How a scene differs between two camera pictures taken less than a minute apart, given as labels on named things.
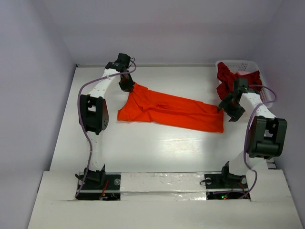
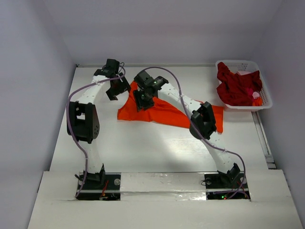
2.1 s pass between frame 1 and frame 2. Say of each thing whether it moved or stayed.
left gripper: moved
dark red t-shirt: stayed
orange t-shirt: stayed
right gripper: moved
